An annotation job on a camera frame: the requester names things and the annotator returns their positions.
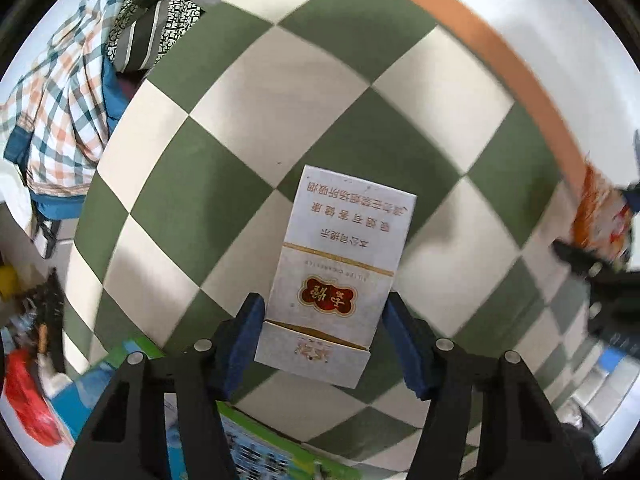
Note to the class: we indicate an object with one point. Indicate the red plastic bag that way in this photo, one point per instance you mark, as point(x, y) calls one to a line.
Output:
point(30, 405)

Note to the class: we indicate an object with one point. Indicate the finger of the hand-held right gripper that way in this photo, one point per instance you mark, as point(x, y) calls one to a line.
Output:
point(637, 155)
point(575, 255)

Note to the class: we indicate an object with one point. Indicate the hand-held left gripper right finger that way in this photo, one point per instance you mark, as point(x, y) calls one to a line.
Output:
point(405, 350)

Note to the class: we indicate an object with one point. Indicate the green white checkered tablecloth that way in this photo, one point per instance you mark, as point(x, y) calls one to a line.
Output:
point(210, 160)

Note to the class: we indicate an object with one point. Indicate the orange cartoon snack packet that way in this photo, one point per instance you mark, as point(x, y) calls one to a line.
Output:
point(600, 210)

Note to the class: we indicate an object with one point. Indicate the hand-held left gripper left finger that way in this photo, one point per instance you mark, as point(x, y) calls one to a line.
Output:
point(245, 345)

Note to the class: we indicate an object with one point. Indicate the plaid checked shirt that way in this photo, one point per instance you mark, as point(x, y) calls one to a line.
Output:
point(65, 100)

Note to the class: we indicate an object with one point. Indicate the person's black fleece clothing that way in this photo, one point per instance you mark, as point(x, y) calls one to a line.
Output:
point(582, 452)

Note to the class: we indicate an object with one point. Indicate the printed cardboard box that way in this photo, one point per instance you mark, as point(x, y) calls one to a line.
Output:
point(275, 452)

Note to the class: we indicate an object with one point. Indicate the black white patterned cloth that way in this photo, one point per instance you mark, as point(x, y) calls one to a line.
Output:
point(150, 35)

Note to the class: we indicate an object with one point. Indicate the white goose plush toy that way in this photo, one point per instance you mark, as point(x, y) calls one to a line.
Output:
point(55, 380)

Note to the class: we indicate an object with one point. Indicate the yellow bin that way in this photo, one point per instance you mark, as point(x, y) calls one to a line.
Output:
point(6, 282)

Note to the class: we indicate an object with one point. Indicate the white cigarette box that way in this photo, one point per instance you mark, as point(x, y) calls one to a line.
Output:
point(340, 260)

